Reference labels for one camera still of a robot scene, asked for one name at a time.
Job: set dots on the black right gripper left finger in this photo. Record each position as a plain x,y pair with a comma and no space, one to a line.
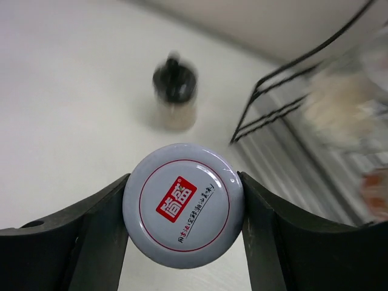
80,247

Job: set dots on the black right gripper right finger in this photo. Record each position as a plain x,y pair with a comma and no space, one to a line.
289,248

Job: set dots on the white lid dark spice jar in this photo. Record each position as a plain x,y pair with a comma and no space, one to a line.
183,206

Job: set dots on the wide clear glass jar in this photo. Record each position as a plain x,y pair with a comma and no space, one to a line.
346,102

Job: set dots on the black knob grinder jar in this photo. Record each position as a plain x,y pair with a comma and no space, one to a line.
175,83

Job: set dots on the white lid orange spice jar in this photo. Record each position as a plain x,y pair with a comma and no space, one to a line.
373,190

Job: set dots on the black wire rack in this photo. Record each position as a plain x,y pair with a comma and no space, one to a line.
281,149

